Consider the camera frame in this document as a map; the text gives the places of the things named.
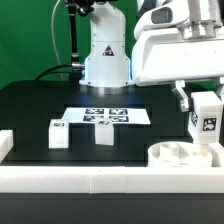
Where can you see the white front fence bar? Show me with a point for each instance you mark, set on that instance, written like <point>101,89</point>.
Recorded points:
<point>96,180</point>

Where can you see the white marker sheet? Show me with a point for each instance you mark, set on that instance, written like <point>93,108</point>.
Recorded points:
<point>117,115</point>

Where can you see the white left fence bar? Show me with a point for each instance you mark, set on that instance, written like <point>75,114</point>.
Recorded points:
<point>6,143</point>

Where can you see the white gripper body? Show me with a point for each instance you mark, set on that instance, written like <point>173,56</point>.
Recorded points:
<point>178,43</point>

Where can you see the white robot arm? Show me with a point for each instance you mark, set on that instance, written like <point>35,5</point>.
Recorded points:
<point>107,66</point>

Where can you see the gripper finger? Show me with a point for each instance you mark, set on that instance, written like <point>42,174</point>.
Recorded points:
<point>178,90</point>
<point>220,87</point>

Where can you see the white round stool seat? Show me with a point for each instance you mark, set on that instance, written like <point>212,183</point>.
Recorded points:
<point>179,154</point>

